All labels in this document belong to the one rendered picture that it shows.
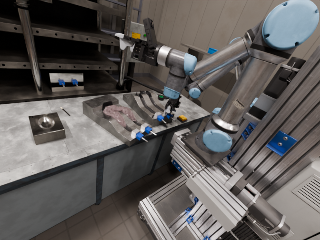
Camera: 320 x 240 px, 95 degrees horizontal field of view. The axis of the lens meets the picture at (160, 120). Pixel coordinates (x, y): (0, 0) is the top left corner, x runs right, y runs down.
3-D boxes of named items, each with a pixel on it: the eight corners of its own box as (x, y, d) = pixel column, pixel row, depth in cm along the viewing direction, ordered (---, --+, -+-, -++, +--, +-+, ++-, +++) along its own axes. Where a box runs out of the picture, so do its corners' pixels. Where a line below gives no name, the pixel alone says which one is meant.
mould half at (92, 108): (150, 131, 121) (154, 120, 115) (129, 146, 101) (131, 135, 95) (108, 104, 138) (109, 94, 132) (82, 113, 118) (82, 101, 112)
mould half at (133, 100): (172, 121, 142) (176, 109, 135) (151, 127, 125) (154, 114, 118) (143, 96, 169) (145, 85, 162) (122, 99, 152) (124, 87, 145)
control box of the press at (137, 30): (134, 128, 246) (154, 28, 167) (117, 133, 227) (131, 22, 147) (127, 121, 258) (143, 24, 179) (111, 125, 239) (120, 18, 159)
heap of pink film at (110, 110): (138, 120, 119) (140, 112, 115) (123, 129, 106) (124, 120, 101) (115, 105, 128) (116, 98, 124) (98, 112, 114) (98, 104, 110)
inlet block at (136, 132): (149, 143, 105) (150, 137, 102) (145, 146, 101) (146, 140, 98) (135, 133, 109) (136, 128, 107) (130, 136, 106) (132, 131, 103)
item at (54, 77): (84, 89, 152) (83, 73, 142) (52, 91, 134) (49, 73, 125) (69, 71, 179) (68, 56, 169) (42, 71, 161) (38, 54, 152)
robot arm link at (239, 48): (285, 5, 54) (174, 71, 81) (295, -2, 45) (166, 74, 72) (294, 36, 56) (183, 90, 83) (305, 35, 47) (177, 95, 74)
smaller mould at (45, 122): (65, 137, 94) (65, 129, 90) (35, 145, 84) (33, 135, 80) (58, 120, 105) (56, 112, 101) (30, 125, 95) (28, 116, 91)
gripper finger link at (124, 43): (110, 45, 62) (131, 53, 62) (112, 30, 60) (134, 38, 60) (113, 46, 65) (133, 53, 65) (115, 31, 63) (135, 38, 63)
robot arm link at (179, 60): (187, 79, 58) (195, 57, 53) (163, 70, 60) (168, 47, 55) (192, 76, 64) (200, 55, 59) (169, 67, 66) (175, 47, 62)
